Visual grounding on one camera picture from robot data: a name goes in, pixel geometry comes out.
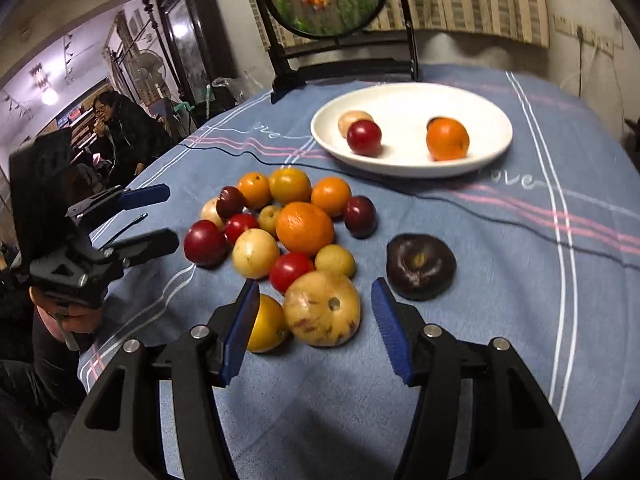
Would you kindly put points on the dark purple fruit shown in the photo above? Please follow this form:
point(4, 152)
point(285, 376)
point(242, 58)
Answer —
point(420, 266)

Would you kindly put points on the clear plastic bag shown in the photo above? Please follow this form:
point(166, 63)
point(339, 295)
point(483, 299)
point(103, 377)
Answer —
point(230, 85)

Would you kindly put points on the yellow-orange persimmon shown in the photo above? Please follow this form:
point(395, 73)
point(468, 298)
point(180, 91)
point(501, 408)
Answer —
point(290, 185)

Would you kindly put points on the standing fan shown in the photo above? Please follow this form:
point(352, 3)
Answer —
point(145, 67)

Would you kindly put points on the white wall power strip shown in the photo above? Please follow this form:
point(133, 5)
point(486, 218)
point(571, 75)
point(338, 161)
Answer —
point(585, 35)

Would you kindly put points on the red tomato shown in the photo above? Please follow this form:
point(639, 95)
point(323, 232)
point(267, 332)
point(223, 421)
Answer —
point(291, 271)

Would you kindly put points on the small yellow fruit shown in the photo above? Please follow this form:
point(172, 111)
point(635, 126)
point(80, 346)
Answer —
point(270, 219)
point(335, 260)

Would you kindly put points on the dark wooden framed picture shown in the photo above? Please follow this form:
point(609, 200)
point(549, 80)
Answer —
point(182, 35)

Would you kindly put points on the dark wooden pole stand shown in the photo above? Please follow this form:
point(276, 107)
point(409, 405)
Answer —
point(148, 10)

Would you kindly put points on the tan speckled fruit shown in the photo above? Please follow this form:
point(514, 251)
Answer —
point(322, 307)

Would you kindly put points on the blue striped tablecloth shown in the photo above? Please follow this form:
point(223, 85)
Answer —
point(475, 260)

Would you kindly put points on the small orange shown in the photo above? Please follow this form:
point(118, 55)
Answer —
point(253, 190)

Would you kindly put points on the large orange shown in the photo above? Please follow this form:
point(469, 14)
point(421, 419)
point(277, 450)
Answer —
point(305, 227)

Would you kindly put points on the person's left forearm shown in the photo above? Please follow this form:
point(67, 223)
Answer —
point(45, 375)

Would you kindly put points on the yellow tomato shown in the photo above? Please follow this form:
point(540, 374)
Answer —
point(269, 325)

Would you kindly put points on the striped beige curtain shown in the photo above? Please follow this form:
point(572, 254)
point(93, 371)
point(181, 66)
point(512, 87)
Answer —
point(475, 0)

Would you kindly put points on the beige round fruit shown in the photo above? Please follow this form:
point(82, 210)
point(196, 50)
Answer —
point(350, 120)
point(211, 212)

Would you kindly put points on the person's left hand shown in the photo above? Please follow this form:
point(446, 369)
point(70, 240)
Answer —
point(70, 317)

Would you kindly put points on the ceiling lamp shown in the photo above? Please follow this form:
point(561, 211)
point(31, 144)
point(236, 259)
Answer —
point(46, 91)

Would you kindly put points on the round goldfish table screen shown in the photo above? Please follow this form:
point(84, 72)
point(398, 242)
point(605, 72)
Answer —
point(325, 0)

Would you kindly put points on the dark red plum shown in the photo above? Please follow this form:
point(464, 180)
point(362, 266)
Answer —
point(230, 201)
point(361, 216)

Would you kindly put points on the white oval plate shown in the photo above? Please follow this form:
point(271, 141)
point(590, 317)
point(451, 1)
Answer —
point(400, 110)

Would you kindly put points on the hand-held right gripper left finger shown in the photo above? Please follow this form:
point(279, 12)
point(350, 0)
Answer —
point(240, 330)

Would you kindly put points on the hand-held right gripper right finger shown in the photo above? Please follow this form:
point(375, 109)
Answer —
point(392, 330)

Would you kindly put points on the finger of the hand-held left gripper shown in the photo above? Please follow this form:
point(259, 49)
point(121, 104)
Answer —
point(147, 196)
point(150, 245)

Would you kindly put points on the pale yellow round fruit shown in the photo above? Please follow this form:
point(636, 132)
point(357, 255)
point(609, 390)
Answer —
point(255, 252)

